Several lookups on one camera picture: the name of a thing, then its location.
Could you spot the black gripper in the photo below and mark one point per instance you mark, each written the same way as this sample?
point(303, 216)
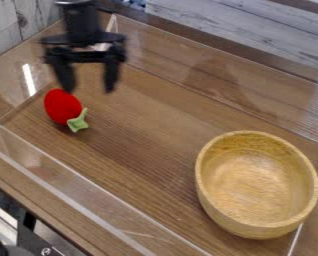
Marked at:
point(103, 46)

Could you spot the red felt strawberry toy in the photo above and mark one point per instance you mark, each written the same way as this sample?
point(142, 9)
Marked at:
point(64, 110)

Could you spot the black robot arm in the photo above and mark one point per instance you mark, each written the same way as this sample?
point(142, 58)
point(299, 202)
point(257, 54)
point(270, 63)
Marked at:
point(82, 24)

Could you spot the wooden bowl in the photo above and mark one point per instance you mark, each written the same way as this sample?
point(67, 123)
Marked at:
point(257, 184)

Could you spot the clear acrylic front wall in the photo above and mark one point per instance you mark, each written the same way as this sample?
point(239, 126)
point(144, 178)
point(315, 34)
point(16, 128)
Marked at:
point(96, 220)

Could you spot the black table leg bracket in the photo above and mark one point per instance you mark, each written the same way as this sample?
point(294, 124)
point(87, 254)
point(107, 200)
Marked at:
point(29, 240)

